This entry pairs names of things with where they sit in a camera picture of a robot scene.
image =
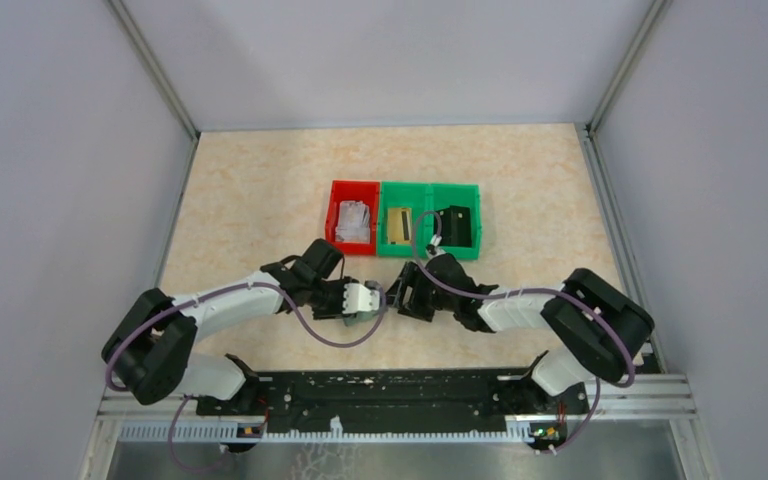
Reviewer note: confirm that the right green plastic bin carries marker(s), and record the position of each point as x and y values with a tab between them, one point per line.
446	194

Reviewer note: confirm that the grey-green card holder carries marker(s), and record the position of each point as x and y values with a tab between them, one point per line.
369	307

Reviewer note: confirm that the right corner aluminium post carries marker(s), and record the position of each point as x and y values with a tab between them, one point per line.
654	15

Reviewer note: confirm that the corner aluminium post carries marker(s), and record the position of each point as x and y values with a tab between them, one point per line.
654	15
152	66

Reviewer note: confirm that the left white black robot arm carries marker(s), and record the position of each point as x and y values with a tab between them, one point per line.
150	353

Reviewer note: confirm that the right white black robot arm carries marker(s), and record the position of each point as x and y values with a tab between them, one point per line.
600	329

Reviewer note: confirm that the white cards in red bin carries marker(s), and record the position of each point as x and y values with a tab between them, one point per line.
353	222

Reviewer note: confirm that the black card holder in bin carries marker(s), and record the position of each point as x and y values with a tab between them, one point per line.
454	226

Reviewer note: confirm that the aluminium frame rail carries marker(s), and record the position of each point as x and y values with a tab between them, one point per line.
651	397

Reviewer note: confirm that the green plastic bin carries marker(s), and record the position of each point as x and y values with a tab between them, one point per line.
446	194
400	204

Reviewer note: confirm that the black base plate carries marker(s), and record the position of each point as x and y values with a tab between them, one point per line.
390	401

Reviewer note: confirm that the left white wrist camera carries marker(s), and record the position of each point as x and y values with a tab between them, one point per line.
349	296

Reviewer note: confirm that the white toothed cable duct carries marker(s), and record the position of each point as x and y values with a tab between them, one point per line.
231	432

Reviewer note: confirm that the right side aluminium rail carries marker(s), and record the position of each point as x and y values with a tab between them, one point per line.
612	217

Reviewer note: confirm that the red plastic bin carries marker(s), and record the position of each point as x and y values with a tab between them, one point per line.
343	190

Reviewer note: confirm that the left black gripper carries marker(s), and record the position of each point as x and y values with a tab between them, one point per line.
337	312

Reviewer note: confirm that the left corner aluminium post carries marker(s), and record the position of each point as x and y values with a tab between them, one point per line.
152	66

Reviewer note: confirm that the middle green plastic bin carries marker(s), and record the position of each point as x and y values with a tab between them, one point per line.
400	204

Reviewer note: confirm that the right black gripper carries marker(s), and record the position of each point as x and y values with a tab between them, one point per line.
395	294

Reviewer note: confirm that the gold card in green bin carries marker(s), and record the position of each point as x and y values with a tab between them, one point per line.
399	229

